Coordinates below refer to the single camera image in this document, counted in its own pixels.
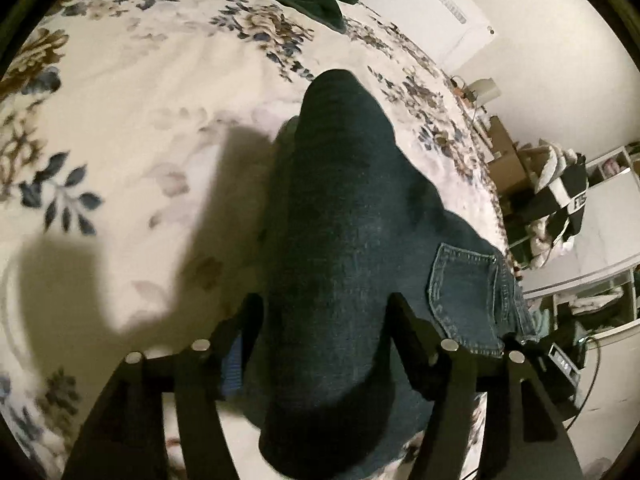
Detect white wardrobe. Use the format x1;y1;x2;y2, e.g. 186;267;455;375
520;142;640;342

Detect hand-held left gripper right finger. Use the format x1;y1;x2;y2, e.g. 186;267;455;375
387;291;583;480

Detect beige table lamp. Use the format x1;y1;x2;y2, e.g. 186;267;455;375
472;77;501;106

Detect white nightstand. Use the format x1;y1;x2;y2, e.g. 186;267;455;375
460;91;495;128

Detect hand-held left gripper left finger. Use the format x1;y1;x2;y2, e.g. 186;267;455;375
62;292;266;480

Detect black and white jacket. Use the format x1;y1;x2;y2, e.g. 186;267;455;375
530;155;591;241

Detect white clothes pile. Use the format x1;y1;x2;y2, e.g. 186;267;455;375
527;142;581;268

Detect dark box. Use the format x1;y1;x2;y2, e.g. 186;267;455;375
542;340;587;402

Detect floral bedsheet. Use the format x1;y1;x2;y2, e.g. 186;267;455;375
0;0;511;480

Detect dark blue pants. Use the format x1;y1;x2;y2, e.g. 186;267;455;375
240;69;541;478

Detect brown cardboard box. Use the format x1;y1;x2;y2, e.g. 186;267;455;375
487;116;532;196

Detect white bed headboard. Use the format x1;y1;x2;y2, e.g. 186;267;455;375
360;0;496;78

